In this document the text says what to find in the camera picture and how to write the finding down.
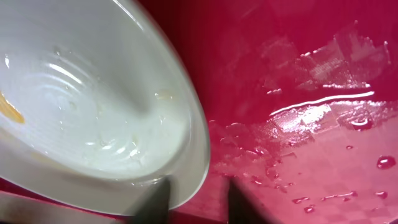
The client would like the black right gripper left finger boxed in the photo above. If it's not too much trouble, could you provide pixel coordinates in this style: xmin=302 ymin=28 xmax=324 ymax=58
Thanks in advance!
xmin=126 ymin=177 xmax=171 ymax=224

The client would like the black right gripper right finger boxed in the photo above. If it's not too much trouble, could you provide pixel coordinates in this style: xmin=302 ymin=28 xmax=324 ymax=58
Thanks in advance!
xmin=227 ymin=179 xmax=275 ymax=224

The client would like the white plate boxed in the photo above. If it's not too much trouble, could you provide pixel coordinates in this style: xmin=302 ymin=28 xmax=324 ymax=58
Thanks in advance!
xmin=1 ymin=0 xmax=210 ymax=215

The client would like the red plastic tray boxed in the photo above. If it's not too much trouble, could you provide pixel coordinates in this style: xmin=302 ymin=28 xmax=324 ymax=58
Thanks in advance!
xmin=0 ymin=0 xmax=398 ymax=224

